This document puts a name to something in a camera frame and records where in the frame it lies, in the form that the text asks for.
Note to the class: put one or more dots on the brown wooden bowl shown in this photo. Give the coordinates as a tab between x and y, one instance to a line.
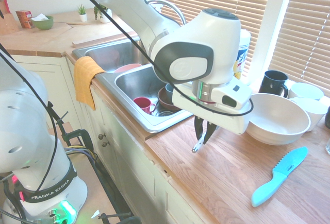
165	103

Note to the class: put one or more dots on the white bowl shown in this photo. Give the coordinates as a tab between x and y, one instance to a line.
315	110
306	91

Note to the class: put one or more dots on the red mug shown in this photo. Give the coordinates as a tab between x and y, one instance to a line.
141	103

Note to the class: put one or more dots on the metal sink drain strainer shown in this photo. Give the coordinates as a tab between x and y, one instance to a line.
165	113

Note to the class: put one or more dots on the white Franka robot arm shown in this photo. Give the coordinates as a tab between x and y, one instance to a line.
201	43

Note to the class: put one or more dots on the small upright potted plant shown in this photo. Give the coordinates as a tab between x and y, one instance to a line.
82	14

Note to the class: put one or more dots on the wooden knife block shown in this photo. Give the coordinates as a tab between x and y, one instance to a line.
7	21

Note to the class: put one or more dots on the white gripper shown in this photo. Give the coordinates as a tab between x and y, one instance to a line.
190	105

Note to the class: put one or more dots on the narrow wooden window blind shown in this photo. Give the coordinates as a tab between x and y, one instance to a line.
306	28

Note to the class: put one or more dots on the black mug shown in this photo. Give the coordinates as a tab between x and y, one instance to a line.
270	85

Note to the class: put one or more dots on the orange dish cloth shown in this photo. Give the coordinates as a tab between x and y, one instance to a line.
83	79

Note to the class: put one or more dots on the large cream bowl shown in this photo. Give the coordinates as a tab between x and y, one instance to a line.
278	123

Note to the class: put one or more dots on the white wipes canister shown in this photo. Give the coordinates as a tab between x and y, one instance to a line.
243	54

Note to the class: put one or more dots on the white paper napkin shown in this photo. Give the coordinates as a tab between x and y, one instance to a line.
40	17

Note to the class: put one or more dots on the white window frame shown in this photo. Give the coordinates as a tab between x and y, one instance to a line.
276	15

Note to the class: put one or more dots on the teal plastic knife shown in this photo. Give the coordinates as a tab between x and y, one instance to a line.
278	177

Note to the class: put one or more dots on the black metal clamp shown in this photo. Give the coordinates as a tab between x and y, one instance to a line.
85	137

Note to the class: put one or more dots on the round metal cabinet knob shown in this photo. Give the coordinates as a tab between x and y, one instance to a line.
105	144
101	136

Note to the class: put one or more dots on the trailing potted plant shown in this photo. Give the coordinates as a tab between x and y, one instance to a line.
104	18

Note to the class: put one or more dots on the grey-blue mug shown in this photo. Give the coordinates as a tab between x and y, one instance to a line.
168	91

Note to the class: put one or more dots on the dark round container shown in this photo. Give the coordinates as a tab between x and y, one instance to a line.
327	117

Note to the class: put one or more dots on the green bowl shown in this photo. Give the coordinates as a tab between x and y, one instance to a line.
43	24

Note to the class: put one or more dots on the stainless steel double sink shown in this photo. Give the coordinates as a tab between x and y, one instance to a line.
134	79

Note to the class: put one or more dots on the chrome kitchen faucet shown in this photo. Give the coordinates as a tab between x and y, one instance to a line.
178	10

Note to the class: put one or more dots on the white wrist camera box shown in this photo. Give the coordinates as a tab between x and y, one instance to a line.
232	95

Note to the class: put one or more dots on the pink plate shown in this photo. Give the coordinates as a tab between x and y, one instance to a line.
127	67

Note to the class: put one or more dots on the orange cardboard box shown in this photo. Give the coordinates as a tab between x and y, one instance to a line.
23	19

